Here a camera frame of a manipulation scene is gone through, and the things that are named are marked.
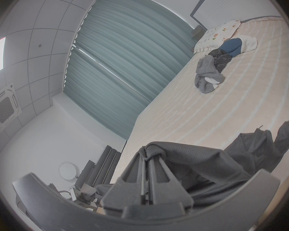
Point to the dark dressing table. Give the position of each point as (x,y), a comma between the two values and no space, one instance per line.
(85,174)

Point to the bed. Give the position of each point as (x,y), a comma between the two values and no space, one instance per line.
(207,114)

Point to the black chest of drawers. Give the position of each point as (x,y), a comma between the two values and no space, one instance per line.
(107,162)

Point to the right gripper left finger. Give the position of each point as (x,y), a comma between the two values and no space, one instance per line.
(132,184)

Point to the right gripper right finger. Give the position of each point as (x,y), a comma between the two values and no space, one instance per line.
(166,184)

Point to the blue-green curtain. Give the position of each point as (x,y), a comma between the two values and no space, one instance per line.
(98,92)
(134,37)

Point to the white garment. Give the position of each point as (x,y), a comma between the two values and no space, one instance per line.
(249,43)

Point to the black T-shirt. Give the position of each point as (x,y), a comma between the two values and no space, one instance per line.
(207,162)

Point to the grey bedside table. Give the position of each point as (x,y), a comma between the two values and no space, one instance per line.
(198,32)

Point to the white printed pillow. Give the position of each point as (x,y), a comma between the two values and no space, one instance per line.
(214,36)

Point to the ceiling air conditioner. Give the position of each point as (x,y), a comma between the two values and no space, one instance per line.
(4,107)

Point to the round mirror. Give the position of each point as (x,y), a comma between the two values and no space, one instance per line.
(67,171)

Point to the dark blue garment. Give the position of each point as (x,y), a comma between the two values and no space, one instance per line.
(231,46)

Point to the grey knit garment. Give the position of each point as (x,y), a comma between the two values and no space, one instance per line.
(207,68)

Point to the black shiny garment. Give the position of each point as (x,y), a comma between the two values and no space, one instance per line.
(221,58)

